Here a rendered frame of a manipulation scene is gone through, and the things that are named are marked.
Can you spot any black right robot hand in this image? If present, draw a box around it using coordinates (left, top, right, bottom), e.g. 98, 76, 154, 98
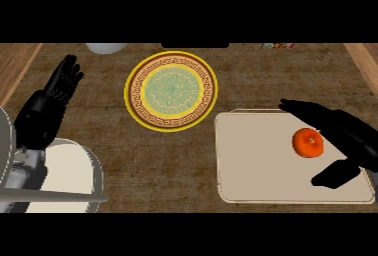
277, 98, 378, 190

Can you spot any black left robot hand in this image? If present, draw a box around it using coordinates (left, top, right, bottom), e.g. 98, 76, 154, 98
14, 54, 86, 151

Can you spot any orange squash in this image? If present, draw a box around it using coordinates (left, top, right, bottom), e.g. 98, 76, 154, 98
291, 127, 327, 159

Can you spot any beige rectangular tray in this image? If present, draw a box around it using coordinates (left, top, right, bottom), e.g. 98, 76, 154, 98
213, 108, 378, 205

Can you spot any yellow rimmed patterned plate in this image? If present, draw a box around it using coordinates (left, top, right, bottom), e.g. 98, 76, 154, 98
123, 50, 221, 134

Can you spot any pale grey bowl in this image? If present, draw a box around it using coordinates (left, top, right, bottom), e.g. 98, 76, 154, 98
85, 42, 130, 56

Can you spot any colourful printed box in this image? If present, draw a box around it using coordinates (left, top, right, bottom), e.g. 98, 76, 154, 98
262, 42, 297, 50

